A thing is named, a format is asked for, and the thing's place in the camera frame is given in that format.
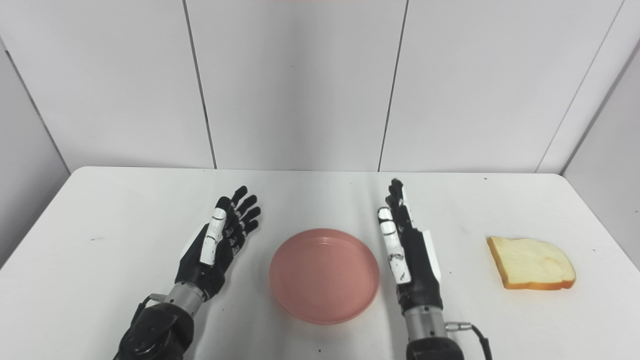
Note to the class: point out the pink round plate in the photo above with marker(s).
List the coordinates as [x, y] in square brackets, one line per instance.
[325, 275]

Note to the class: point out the slice of white bread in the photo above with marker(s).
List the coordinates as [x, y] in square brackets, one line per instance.
[530, 260]

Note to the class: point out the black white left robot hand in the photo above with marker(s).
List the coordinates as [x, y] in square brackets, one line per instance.
[200, 272]

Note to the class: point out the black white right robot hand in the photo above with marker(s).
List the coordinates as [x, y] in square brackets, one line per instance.
[420, 270]

